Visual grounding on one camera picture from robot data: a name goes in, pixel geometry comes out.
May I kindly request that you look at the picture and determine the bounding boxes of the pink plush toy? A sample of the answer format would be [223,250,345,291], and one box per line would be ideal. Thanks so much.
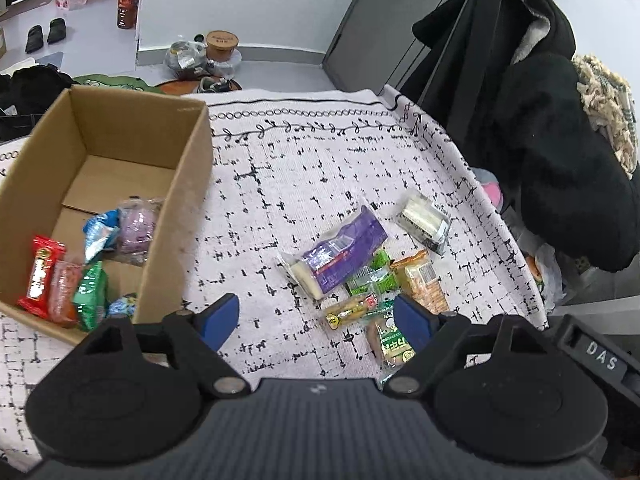
[472,167,506,208]

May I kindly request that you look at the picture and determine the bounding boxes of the purple round pastry packet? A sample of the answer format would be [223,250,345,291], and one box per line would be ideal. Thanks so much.
[115,197,163,266]

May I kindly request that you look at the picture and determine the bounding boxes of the red drink bottle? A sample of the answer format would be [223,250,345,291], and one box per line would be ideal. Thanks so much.
[116,0,141,30]

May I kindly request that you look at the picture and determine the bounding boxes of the clear white cake packet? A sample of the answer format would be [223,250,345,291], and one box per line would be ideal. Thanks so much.
[396,190,453,256]

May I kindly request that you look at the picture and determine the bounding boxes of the grey door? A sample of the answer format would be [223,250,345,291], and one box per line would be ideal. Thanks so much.
[322,0,566,106]

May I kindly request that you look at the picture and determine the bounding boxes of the orange cracker packet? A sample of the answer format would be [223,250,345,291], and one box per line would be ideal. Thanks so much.
[390,250,449,315]

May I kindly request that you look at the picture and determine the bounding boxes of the brown paper tub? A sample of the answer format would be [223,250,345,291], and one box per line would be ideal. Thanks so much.
[205,30,240,61]

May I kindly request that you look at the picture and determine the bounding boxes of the pink snack packet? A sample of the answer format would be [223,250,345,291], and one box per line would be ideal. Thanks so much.
[49,260,83,323]

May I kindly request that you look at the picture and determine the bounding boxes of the cardboard box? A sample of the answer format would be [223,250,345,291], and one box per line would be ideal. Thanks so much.
[0,85,215,346]

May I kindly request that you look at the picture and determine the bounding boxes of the black bag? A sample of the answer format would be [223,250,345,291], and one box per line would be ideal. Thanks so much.
[0,62,81,143]

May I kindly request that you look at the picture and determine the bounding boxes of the purple snack packet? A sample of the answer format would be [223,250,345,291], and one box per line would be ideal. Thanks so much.
[278,205,388,301]

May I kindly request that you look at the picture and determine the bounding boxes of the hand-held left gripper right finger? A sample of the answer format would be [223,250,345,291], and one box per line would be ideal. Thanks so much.
[382,294,543,399]

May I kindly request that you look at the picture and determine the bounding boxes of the colourful plastic bag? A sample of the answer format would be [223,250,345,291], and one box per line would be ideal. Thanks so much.
[522,247,566,311]

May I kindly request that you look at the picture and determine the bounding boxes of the black chair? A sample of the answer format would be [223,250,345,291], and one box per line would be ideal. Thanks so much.
[445,0,506,133]

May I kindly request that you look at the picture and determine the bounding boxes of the grey sneakers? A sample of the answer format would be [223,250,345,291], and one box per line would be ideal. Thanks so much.
[197,75,236,93]

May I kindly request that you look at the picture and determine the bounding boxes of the blue green snack packet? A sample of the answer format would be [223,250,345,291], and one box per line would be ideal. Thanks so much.
[106,292,138,318]

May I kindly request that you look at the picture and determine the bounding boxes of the clear plastic trash bag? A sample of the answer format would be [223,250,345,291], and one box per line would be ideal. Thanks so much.
[164,35,243,78]

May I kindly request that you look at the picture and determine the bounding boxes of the light green snack packet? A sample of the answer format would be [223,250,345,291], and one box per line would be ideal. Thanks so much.
[346,249,401,297]

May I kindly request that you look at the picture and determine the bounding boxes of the dark green snack packet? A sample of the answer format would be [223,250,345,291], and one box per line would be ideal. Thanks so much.
[72,261,110,332]

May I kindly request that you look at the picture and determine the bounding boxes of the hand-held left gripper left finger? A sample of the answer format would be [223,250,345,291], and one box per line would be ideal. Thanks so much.
[77,292,251,399]

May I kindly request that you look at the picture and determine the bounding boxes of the white black patterned blanket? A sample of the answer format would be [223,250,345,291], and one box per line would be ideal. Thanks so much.
[0,89,551,471]

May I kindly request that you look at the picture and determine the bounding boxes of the green white snack packet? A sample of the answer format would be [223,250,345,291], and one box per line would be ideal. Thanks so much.
[367,312,417,386]

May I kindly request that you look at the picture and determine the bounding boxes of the yellow snack packet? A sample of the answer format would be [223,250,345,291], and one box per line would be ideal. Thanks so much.
[322,295,383,332]

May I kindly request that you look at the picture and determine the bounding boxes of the black jacket white lining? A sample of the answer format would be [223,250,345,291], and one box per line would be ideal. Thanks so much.
[400,0,576,171]

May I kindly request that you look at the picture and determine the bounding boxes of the green rug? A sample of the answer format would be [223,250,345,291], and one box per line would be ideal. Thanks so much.
[72,74,163,93]

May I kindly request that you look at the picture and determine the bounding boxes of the beige knit scarf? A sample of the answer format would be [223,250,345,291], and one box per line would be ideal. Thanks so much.
[572,52,640,178]

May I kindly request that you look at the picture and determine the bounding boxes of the red snack bar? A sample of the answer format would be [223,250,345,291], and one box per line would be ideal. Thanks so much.
[17,235,67,318]

